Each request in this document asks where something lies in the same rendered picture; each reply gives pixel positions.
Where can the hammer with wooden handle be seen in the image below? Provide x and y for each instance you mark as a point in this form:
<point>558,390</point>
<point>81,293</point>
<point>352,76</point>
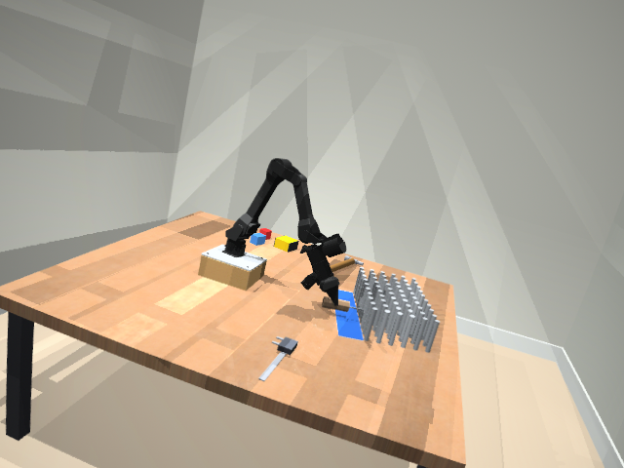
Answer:
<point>347,261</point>

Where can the blue cube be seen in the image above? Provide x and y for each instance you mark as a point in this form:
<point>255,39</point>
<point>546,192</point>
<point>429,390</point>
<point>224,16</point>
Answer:
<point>258,239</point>

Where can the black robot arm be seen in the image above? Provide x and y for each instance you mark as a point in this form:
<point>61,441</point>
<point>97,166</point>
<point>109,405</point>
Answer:
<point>308,230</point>

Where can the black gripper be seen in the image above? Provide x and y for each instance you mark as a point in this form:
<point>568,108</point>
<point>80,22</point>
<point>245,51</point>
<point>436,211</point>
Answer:
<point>330,283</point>

